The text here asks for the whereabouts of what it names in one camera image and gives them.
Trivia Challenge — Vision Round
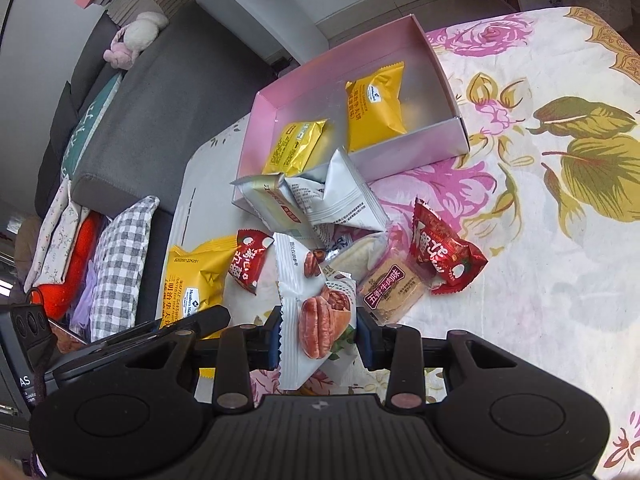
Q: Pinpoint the checked grey pillow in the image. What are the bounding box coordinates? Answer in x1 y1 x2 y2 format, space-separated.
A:
90 195 161 343

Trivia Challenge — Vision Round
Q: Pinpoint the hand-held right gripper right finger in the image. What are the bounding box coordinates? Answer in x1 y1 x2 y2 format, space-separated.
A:
356 310 532 409

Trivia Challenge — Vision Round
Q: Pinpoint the grey sofa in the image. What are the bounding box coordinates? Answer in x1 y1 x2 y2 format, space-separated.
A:
30 0 283 241

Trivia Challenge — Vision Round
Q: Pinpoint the small silver blue snack packet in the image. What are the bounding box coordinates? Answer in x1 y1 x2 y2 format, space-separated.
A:
312 225 352 262

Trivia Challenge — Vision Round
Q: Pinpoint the pink cardboard box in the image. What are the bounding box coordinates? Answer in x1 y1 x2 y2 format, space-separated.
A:
230 14 471 216

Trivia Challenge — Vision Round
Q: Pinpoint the orange cushion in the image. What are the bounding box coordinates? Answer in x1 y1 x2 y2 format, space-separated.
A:
37 210 102 321

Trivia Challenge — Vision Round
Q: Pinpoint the silver yellow-label snack packet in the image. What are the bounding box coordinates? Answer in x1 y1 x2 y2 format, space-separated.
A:
230 172 321 241

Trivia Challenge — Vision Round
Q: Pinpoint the pink white plush toy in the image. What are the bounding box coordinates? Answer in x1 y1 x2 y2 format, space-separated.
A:
103 10 170 68

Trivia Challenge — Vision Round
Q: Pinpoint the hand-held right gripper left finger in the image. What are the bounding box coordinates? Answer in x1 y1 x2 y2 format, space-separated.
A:
116 310 282 411

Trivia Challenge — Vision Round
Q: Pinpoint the white text-printed snack packet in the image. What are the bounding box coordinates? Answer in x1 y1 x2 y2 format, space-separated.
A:
285 146 390 233

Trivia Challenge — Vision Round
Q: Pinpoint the clear rice cake packet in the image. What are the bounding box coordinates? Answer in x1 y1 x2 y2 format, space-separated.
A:
330 232 390 281

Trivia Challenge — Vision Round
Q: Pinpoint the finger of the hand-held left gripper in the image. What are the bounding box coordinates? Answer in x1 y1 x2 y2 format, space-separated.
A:
52 305 232 377

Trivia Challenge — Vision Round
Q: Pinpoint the yellow snack packet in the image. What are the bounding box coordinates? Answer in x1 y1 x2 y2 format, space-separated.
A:
345 61 407 153
262 119 335 176
159 234 240 342

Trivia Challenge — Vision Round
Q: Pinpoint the clear packet red snack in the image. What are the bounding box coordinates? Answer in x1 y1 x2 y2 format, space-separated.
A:
357 255 426 325

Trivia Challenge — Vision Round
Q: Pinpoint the white pecan snack packet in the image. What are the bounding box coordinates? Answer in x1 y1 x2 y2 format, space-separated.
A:
273 232 323 303
277 272 360 392

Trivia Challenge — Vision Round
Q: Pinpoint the purple cloth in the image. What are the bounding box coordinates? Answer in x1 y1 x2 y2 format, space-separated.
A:
69 260 102 337

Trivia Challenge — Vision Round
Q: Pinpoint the teal cushion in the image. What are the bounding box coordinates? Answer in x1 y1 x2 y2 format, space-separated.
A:
59 72 124 181

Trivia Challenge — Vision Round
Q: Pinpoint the floral pillow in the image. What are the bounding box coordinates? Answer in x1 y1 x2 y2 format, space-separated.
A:
24 177 92 287

